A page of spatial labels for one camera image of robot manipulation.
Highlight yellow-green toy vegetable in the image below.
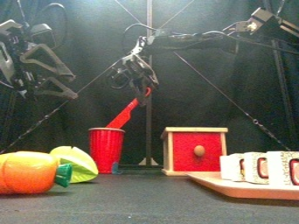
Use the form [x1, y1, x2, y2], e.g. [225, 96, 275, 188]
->
[49, 145, 100, 185]

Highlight wooden tray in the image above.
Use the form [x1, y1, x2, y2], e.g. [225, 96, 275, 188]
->
[185, 170, 299, 201]

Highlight white toy sushi block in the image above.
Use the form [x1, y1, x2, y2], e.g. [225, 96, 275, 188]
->
[242, 151, 271, 185]
[226, 153, 246, 182]
[218, 155, 230, 179]
[265, 150, 299, 187]

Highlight red plastic cup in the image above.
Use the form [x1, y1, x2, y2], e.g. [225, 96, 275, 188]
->
[88, 127, 126, 175]

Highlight small teal plastic piece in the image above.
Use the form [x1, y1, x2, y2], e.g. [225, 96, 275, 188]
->
[110, 162, 122, 175]

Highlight orange toy carrot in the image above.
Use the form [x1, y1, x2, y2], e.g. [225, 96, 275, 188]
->
[0, 150, 74, 196]

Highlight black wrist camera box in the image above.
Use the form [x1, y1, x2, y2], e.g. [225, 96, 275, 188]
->
[29, 23, 56, 49]
[106, 67, 132, 90]

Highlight red plastic toy knife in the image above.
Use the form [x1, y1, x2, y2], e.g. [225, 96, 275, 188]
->
[105, 87, 153, 130]

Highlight vertical metal frame pole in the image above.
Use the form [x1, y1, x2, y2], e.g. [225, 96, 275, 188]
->
[136, 0, 161, 168]

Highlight diagonal brace wire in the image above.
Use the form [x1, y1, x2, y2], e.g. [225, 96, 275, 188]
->
[172, 52, 292, 152]
[0, 57, 126, 155]

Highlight wooden box with red drawer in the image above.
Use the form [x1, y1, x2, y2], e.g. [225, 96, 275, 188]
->
[160, 126, 229, 177]

